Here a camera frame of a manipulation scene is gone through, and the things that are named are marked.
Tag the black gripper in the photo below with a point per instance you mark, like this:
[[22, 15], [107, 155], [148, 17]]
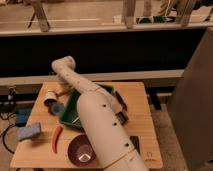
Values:
[[122, 114]]

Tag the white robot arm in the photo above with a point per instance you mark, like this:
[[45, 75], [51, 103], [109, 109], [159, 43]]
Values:
[[108, 138]]

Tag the blue plastic cup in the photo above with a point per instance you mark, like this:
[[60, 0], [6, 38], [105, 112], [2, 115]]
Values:
[[57, 109]]

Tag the green plastic tray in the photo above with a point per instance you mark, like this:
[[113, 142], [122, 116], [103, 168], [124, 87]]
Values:
[[70, 111]]

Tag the orange chili pepper toy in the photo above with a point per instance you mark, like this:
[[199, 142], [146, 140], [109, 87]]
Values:
[[55, 137]]

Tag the grey board at right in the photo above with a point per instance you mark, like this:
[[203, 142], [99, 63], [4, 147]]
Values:
[[191, 107]]

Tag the white can with label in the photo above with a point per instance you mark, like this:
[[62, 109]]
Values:
[[50, 97]]

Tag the blue grey sponge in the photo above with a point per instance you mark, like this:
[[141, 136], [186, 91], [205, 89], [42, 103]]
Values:
[[29, 131]]

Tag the green object in background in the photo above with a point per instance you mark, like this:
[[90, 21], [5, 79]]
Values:
[[155, 19]]

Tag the blue cloth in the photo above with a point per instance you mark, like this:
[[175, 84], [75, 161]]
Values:
[[21, 116]]

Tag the wooden ladder leg left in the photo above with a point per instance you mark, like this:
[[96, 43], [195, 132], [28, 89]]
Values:
[[40, 14]]

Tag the wooden post centre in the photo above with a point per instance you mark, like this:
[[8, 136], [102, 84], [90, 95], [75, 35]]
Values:
[[128, 13]]

